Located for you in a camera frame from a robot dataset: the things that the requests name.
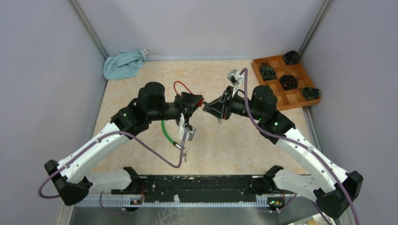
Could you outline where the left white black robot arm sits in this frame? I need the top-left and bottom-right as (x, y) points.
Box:
(44, 82), (203, 206)

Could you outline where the aluminium frame rail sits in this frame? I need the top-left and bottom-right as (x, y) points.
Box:
(64, 174), (346, 208)

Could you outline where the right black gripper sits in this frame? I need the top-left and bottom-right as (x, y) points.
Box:
(203, 85), (264, 121)

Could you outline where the dark green flower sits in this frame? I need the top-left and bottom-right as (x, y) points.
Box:
(260, 63), (277, 81)
(300, 87), (320, 101)

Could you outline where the light blue cloth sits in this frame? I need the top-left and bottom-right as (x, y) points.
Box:
(103, 49), (151, 80)

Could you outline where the orange wooden compartment tray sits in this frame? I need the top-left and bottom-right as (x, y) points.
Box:
(252, 55), (321, 111)

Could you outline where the green cable lock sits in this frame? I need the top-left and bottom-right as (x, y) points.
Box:
(161, 120), (181, 149)

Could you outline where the dark flower top corner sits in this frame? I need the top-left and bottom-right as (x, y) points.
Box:
(282, 51), (300, 65)

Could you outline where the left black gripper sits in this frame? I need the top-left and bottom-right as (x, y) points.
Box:
(148, 92), (203, 128)

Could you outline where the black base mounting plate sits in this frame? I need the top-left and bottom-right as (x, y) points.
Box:
(111, 175), (282, 203)

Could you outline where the white plastic basket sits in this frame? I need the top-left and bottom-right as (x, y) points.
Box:
(288, 217), (335, 225)

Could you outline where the dark green flower left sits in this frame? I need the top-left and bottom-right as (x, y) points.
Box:
(260, 63), (277, 81)

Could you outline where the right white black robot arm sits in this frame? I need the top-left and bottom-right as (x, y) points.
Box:
(203, 85), (363, 219)

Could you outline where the dark orange flower centre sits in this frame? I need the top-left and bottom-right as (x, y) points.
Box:
(279, 75), (298, 90)

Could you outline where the red cable padlock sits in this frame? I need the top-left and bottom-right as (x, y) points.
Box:
(173, 81), (206, 108)

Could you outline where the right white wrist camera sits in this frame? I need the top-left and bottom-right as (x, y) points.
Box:
(227, 69), (244, 96)

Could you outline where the dark green flower right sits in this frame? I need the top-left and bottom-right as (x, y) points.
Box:
(300, 87), (320, 101)

